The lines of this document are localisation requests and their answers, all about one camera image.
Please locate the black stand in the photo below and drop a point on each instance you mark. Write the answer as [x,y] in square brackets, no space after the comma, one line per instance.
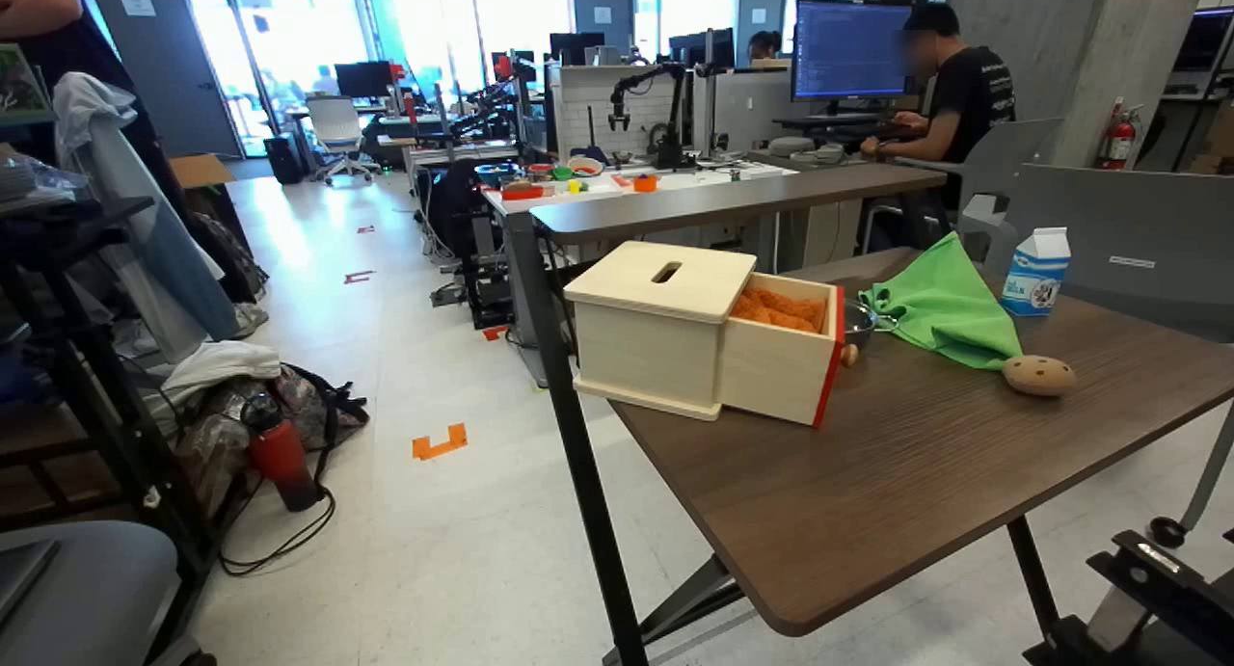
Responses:
[1138,599]

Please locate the red water bottle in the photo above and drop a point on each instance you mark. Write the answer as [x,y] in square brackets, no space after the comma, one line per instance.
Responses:
[282,459]

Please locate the grey divider panel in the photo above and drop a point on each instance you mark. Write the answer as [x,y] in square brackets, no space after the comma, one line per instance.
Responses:
[1128,242]

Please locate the green cloth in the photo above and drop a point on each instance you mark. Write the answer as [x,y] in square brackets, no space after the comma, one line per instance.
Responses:
[945,305]

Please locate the white and blue milk carton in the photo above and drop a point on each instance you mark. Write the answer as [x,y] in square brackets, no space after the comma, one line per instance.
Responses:
[1035,276]

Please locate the wooden box with slot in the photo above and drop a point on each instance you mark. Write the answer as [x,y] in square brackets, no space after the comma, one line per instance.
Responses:
[656,333]

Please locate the red fire extinguisher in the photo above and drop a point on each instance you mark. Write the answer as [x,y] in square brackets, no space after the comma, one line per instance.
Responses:
[1119,141]

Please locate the black shelf rack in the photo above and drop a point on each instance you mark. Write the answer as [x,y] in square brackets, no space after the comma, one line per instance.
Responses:
[87,358]

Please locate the wooden drawer with red front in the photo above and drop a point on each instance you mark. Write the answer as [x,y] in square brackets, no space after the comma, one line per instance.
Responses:
[779,362]

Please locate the orange cloth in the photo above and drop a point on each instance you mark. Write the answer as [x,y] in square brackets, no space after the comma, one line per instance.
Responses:
[781,309]

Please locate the grey table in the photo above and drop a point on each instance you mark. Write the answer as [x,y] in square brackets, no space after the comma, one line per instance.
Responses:
[713,203]

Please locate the grey backpack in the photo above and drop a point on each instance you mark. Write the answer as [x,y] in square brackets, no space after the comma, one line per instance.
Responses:
[260,415]

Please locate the orange cup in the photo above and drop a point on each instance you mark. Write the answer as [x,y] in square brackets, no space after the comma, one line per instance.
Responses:
[645,182]

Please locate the brown spotted potato toy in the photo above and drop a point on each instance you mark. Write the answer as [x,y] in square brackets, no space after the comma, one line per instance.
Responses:
[1038,375]

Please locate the round wooden drawer knob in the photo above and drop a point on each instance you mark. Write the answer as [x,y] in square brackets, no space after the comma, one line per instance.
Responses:
[849,355]

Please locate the large computer monitor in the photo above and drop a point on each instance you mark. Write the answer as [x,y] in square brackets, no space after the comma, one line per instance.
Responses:
[848,49]

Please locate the grey office chair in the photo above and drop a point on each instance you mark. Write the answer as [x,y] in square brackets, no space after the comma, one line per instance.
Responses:
[974,170]

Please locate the white office chair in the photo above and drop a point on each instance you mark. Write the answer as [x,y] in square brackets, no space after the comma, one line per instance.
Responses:
[339,136]

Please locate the light blue hanging jacket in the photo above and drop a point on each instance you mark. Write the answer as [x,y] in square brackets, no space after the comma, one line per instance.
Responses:
[145,223]

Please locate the black robot arm on desk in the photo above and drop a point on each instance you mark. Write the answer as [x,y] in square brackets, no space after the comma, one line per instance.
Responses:
[656,107]

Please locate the person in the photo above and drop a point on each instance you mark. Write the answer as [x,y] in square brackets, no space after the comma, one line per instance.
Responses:
[964,93]

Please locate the small metal bowl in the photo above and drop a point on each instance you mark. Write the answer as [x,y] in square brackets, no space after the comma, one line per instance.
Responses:
[858,322]

